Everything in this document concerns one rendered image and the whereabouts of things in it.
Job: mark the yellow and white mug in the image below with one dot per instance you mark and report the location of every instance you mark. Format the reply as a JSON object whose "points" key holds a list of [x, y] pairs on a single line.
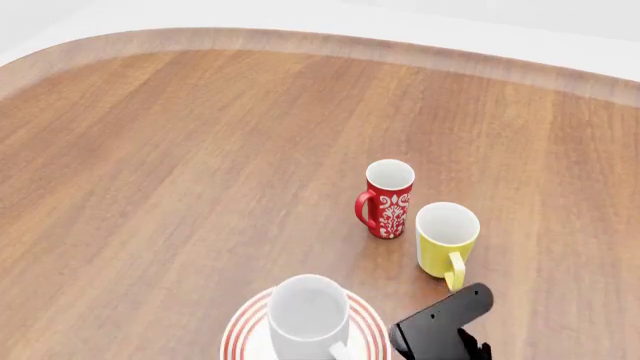
{"points": [[440, 251]]}

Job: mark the red striped white plate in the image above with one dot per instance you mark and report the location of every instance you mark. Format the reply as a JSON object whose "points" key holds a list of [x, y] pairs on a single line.
{"points": [[367, 330]]}

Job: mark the red mug with white pattern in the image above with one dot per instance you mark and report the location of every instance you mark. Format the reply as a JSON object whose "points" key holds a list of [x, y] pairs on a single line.
{"points": [[390, 213]]}

